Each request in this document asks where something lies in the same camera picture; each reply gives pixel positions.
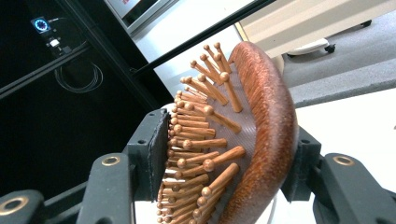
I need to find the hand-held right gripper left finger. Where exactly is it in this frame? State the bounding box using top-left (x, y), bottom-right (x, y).
top-left (126, 107), bottom-right (171, 202)

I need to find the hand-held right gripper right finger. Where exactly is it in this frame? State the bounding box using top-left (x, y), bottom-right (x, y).
top-left (280, 125), bottom-right (322, 203)

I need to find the coiled black cable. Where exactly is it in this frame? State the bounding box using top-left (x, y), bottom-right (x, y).
top-left (53, 60), bottom-right (105, 94)

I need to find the white cabinet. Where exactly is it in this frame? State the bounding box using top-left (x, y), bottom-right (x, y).
top-left (130, 0), bottom-right (250, 97)

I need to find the brown wooden hairbrush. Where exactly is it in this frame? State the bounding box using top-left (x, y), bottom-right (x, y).
top-left (155, 40), bottom-right (300, 224)

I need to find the black frame strut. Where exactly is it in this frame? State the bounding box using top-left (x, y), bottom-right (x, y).
top-left (57, 0), bottom-right (166, 110)

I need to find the black horizontal frame bar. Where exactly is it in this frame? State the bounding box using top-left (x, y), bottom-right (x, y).
top-left (132, 0), bottom-right (276, 77)

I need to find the small device with ring screen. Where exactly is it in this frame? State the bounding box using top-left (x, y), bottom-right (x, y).
top-left (30, 16), bottom-right (68, 55)

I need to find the light wooden desk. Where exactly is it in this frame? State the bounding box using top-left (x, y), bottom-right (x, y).
top-left (236, 0), bottom-right (396, 60)

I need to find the grey framed panel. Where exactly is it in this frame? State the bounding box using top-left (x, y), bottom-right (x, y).
top-left (104, 0), bottom-right (181, 35)

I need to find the office chair base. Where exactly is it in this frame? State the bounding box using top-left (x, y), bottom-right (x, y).
top-left (285, 36), bottom-right (338, 59)

